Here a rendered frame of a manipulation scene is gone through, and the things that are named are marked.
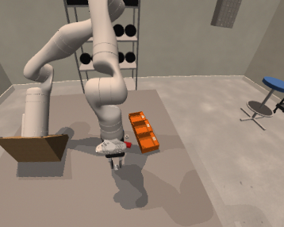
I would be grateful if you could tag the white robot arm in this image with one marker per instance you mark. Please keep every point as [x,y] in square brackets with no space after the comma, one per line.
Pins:
[102,94]

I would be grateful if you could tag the orange rack of bins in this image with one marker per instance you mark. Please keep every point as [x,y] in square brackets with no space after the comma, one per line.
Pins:
[143,132]

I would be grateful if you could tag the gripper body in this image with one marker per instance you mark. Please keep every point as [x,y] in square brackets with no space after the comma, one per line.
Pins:
[112,144]

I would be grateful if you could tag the red and white eraser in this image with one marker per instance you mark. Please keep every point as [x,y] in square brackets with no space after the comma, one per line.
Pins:
[128,144]

